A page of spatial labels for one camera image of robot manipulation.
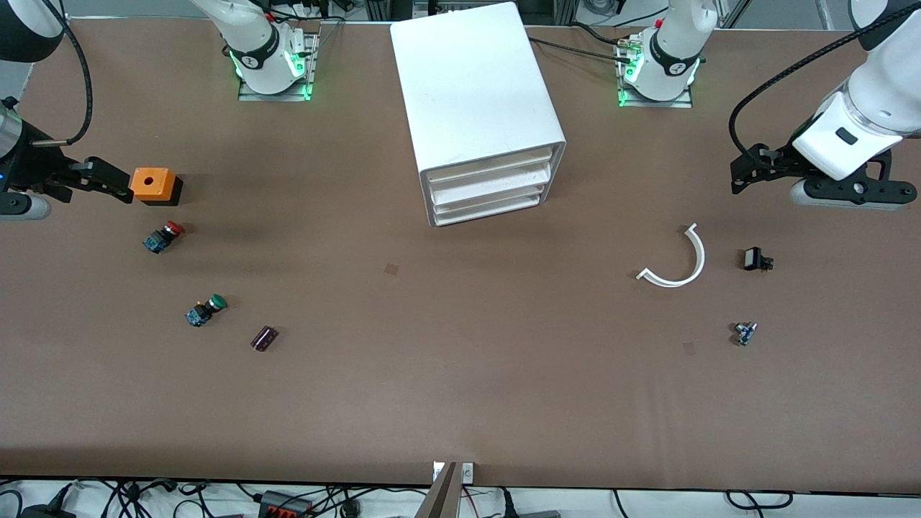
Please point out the orange box with hole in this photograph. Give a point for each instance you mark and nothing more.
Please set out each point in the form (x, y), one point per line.
(151, 185)

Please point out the white curved plastic strip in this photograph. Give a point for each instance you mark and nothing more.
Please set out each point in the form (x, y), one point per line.
(701, 257)

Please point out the brown angled bar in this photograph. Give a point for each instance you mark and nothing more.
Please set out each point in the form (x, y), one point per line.
(440, 500)

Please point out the black power strip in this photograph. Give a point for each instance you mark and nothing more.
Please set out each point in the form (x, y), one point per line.
(284, 507)

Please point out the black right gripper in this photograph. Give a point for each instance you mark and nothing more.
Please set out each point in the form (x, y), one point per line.
(30, 167)

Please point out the brown table cover sheet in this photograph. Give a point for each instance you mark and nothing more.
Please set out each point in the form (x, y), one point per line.
(460, 374)

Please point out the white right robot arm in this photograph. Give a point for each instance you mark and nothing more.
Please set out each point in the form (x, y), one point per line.
(237, 14)

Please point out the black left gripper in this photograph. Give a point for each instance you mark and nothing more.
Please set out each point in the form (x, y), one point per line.
(780, 165)

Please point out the small blue electronic component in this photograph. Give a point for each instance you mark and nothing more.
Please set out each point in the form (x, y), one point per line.
(745, 334)

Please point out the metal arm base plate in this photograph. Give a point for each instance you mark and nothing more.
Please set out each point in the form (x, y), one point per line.
(655, 103)
(273, 96)

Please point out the green push button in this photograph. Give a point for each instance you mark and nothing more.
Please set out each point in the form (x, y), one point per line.
(205, 309)

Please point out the dark purple capacitor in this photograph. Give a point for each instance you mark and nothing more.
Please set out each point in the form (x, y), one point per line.
(264, 339)

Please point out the red push button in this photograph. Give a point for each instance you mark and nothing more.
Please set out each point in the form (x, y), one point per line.
(162, 237)

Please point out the small black clip part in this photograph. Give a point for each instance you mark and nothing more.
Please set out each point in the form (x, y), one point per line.
(752, 258)

